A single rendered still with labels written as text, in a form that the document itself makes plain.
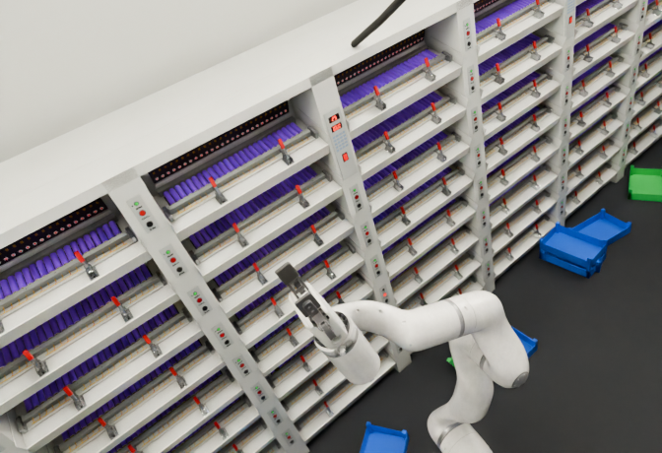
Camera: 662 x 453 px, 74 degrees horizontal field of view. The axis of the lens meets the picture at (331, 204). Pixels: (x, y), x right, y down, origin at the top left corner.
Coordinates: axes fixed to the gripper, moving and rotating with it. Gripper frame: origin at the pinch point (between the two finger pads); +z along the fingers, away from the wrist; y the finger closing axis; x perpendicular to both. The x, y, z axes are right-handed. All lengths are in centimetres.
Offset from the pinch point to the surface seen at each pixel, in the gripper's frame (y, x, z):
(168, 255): 68, -29, -21
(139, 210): 68, -26, -3
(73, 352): 64, -69, -26
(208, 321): 67, -37, -52
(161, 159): 70, -11, 5
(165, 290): 70, -39, -32
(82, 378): 69, -78, -40
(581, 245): 73, 140, -189
